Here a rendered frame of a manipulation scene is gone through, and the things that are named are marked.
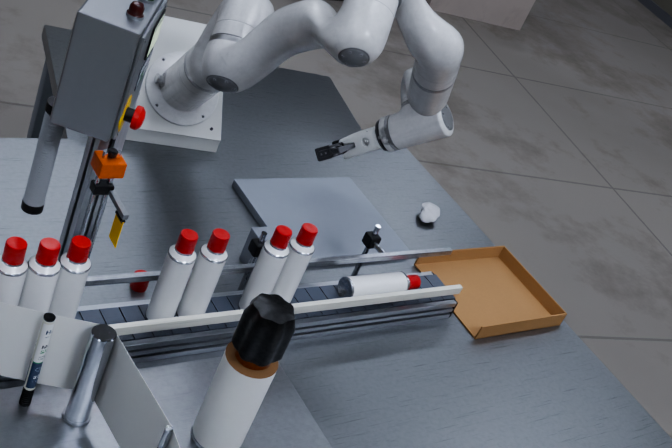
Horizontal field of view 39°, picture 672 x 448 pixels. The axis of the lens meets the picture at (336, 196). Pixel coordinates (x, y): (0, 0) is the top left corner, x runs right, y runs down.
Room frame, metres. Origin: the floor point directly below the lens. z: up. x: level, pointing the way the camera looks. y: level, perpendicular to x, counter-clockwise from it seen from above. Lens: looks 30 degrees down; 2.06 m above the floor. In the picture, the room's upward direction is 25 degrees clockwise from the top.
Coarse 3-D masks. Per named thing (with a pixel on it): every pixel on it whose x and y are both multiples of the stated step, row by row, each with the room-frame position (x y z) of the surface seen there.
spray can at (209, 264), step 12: (216, 240) 1.38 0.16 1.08; (228, 240) 1.39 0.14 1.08; (204, 252) 1.38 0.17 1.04; (216, 252) 1.38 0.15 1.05; (204, 264) 1.37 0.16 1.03; (216, 264) 1.37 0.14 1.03; (192, 276) 1.38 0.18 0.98; (204, 276) 1.37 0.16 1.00; (216, 276) 1.38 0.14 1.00; (192, 288) 1.37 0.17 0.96; (204, 288) 1.37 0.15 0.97; (192, 300) 1.37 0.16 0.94; (204, 300) 1.37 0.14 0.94; (180, 312) 1.37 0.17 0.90; (192, 312) 1.37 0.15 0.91; (204, 312) 1.39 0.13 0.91
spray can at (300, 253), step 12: (312, 228) 1.54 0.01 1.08; (300, 240) 1.52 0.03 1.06; (312, 240) 1.53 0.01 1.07; (300, 252) 1.51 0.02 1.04; (312, 252) 1.53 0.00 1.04; (288, 264) 1.51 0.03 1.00; (300, 264) 1.51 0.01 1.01; (288, 276) 1.51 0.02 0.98; (300, 276) 1.52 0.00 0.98; (276, 288) 1.51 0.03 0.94; (288, 288) 1.51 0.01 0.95; (288, 300) 1.52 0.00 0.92
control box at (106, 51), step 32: (96, 0) 1.24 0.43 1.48; (128, 0) 1.28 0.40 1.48; (160, 0) 1.34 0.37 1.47; (96, 32) 1.19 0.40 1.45; (128, 32) 1.19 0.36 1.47; (64, 64) 1.18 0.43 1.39; (96, 64) 1.19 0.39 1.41; (128, 64) 1.20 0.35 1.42; (64, 96) 1.18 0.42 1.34; (96, 96) 1.19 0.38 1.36; (128, 96) 1.21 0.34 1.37; (96, 128) 1.19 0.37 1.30
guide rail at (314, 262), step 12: (396, 252) 1.78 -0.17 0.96; (408, 252) 1.80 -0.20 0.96; (420, 252) 1.83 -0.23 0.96; (432, 252) 1.85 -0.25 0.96; (444, 252) 1.88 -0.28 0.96; (240, 264) 1.50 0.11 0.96; (252, 264) 1.52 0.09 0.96; (312, 264) 1.61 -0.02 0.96; (324, 264) 1.64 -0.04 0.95; (336, 264) 1.66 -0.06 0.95; (96, 276) 1.29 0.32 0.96; (108, 276) 1.30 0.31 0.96; (120, 276) 1.32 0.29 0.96; (132, 276) 1.33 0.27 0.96; (144, 276) 1.34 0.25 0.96; (156, 276) 1.36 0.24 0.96
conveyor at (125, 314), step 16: (304, 288) 1.63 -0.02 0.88; (320, 288) 1.65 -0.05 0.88; (336, 288) 1.68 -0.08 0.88; (144, 304) 1.37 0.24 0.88; (224, 304) 1.47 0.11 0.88; (384, 304) 1.70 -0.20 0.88; (400, 304) 1.72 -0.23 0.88; (96, 320) 1.28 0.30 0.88; (112, 320) 1.29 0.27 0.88; (128, 320) 1.31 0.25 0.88; (144, 320) 1.33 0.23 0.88; (128, 336) 1.27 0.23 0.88; (144, 336) 1.29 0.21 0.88; (160, 336) 1.31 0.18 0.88
